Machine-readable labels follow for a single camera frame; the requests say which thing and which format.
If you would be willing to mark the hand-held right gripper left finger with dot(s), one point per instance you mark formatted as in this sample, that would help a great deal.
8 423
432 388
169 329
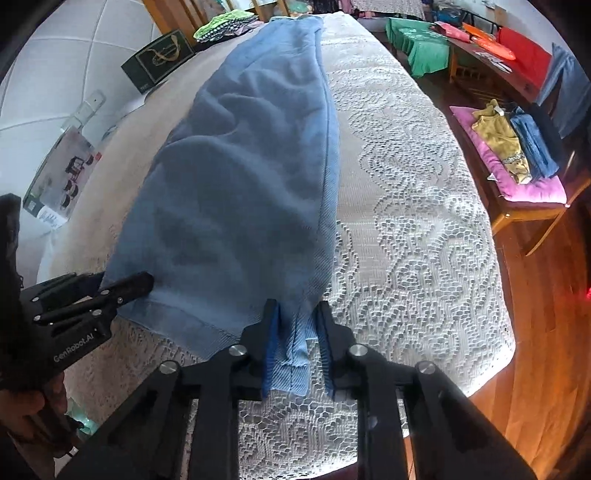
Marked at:
272 350

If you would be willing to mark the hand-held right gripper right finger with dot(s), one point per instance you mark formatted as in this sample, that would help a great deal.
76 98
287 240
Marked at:
323 350

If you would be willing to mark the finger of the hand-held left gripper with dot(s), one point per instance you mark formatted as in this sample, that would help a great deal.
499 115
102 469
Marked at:
131 284

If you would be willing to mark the blue pants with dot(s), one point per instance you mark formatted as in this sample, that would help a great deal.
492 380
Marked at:
240 184

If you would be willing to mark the person's left hand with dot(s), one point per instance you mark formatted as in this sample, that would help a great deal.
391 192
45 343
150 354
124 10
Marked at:
23 410

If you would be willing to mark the teal plastic bag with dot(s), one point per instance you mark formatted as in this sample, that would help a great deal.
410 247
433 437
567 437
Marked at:
83 424

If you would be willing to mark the white printed product box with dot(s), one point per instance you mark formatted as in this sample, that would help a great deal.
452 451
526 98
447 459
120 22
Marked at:
60 175

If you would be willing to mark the white lace tablecloth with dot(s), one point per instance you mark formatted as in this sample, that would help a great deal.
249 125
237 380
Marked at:
415 230

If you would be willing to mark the wooden bench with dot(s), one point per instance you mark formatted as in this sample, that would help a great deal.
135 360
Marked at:
508 217

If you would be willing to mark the pink cushion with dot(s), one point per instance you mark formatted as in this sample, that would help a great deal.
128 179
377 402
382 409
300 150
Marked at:
531 189

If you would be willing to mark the black white checkered cloth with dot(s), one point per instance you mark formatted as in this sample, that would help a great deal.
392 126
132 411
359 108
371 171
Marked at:
235 33

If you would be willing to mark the wooden chair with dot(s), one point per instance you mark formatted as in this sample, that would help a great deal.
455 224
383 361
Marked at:
161 14

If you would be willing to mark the yellow shirt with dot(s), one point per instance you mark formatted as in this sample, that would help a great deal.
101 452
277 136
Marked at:
496 134

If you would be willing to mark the light green cloth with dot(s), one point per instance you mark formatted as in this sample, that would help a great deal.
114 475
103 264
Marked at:
221 21

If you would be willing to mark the folded blue jeans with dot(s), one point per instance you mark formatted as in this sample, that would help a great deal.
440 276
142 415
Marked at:
535 147

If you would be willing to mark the dark cloth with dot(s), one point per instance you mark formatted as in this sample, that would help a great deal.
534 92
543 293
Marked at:
551 134

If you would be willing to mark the green t-shirt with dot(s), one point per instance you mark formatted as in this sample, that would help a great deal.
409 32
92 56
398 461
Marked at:
415 46

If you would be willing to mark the pink cloth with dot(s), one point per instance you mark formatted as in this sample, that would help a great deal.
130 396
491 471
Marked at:
455 32

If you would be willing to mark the lace cloth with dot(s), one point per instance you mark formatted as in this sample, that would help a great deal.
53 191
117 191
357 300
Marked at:
388 8

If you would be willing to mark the orange cloth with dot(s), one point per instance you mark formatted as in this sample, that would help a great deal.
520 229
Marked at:
489 44

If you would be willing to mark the red cloth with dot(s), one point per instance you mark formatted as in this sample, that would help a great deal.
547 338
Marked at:
526 57

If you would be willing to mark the grey blue hanging cloth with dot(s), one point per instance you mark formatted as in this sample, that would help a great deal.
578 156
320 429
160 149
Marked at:
565 83

